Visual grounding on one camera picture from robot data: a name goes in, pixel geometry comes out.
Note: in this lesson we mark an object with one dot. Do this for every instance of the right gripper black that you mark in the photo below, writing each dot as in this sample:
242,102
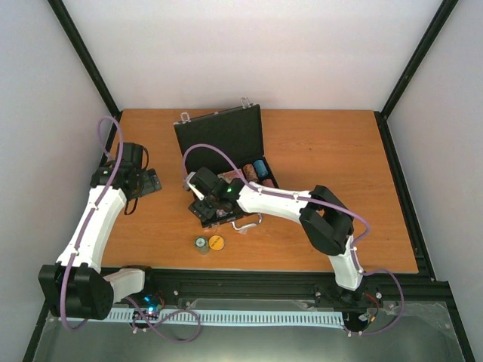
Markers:
201,211

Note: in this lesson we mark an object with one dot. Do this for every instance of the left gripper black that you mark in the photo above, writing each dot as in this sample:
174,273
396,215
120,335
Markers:
151,184

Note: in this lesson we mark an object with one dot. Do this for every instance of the green poker chip stack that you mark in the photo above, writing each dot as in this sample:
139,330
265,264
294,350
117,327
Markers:
202,245

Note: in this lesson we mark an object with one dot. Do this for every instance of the yellow dealer button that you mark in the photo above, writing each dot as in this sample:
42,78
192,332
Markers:
216,242

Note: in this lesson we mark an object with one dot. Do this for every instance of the red playing card deck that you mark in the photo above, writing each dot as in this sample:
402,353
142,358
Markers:
231,175

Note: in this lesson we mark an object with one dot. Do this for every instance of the red poker chip stack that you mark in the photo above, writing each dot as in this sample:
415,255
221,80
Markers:
268,183

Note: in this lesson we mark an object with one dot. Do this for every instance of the blue poker chip stack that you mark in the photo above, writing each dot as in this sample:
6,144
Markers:
261,169

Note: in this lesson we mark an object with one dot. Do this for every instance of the black poker set case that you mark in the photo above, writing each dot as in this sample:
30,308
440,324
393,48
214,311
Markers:
223,141

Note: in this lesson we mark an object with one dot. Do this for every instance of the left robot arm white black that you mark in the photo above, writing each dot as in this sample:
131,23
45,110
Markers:
74,286

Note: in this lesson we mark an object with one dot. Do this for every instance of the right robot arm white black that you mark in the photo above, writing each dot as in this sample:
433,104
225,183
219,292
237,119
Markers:
328,228

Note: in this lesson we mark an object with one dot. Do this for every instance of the left controller board green LED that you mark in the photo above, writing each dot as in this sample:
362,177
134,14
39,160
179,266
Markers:
151,304

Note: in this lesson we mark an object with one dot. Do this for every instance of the black aluminium frame rail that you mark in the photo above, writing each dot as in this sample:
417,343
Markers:
351,153

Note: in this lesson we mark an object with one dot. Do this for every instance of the light blue slotted cable duct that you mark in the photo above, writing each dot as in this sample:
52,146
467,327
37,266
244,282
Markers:
224,318

